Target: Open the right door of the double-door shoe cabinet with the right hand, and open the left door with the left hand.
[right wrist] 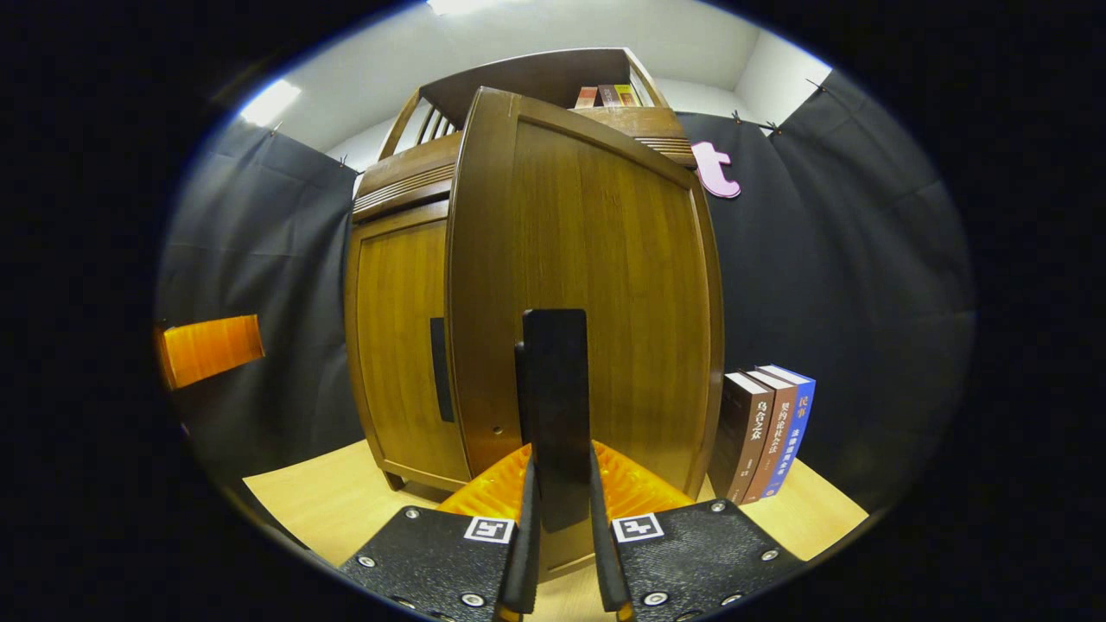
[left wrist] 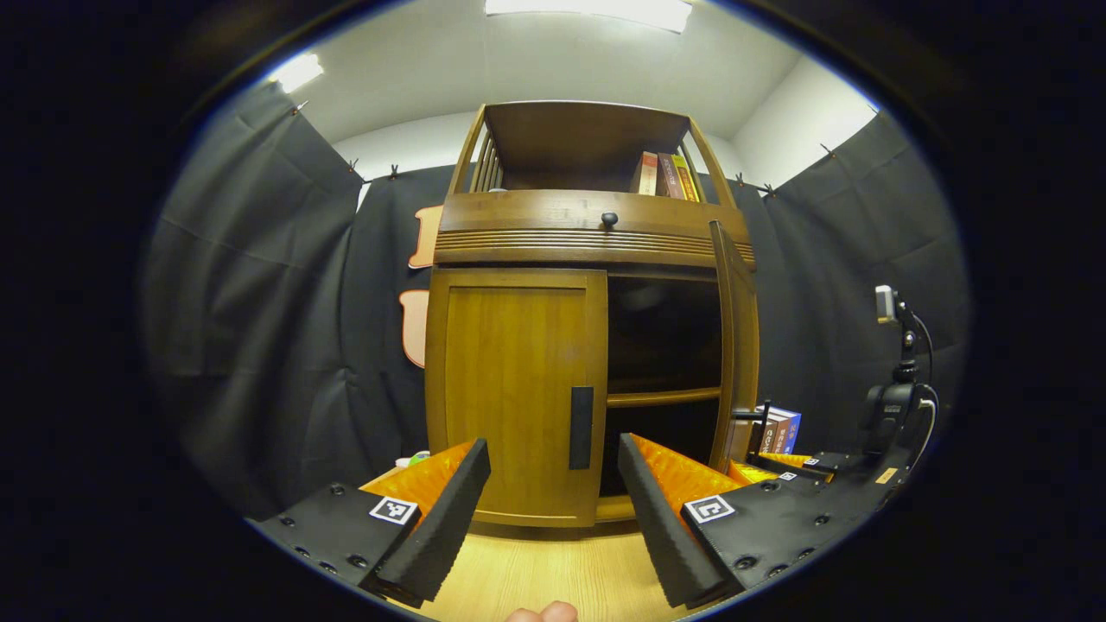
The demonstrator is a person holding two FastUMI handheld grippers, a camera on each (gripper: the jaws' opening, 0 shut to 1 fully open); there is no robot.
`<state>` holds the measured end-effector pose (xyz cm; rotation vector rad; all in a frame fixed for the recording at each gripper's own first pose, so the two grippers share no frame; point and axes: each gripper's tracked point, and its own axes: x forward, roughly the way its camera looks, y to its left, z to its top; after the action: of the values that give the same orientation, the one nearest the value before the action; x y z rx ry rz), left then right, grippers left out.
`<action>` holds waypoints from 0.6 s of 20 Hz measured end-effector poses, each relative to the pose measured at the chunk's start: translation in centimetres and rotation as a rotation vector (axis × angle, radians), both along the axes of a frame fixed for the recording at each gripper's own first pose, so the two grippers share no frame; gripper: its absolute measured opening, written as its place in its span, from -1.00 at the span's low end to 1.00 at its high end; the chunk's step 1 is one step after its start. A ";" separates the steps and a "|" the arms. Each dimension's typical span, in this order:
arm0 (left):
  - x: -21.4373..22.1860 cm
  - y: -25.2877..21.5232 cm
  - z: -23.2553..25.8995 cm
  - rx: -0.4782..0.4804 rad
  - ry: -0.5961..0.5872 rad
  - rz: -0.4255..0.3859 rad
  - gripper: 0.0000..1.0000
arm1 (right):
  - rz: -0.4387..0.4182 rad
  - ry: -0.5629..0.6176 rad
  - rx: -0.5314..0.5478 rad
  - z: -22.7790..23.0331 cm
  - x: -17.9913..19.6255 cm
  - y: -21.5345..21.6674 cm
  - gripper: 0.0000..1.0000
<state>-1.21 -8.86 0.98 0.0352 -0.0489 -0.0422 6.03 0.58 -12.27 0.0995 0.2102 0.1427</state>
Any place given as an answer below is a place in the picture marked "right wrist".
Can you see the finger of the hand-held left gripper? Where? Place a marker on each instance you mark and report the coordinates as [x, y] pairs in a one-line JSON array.
[[207, 350]]

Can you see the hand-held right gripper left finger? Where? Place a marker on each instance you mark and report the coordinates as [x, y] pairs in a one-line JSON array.
[[524, 561]]

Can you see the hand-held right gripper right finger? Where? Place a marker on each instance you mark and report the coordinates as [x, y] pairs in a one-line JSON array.
[[605, 561]]

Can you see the wooden shoe cabinet door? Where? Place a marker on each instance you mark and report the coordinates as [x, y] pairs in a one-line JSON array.
[[393, 345], [605, 259]]

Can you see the wooden double-door shoe cabinet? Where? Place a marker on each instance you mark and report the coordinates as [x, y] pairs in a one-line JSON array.
[[536, 78]]

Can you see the wooden cabinet drawer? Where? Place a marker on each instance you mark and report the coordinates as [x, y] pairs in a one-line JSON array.
[[406, 177]]

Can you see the dark brown book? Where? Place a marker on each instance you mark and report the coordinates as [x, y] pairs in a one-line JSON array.
[[743, 432]]

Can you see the reddish brown book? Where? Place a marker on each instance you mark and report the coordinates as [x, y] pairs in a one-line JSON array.
[[778, 441]]

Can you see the blue book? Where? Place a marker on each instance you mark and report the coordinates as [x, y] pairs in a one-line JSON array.
[[797, 432]]

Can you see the ceiling light panel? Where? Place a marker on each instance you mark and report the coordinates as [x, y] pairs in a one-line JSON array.
[[458, 4], [270, 102]]

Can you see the black backdrop cloth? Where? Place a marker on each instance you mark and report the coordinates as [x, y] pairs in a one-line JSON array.
[[864, 285]]

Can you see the maroon book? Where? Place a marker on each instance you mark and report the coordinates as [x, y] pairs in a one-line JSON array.
[[608, 95]]

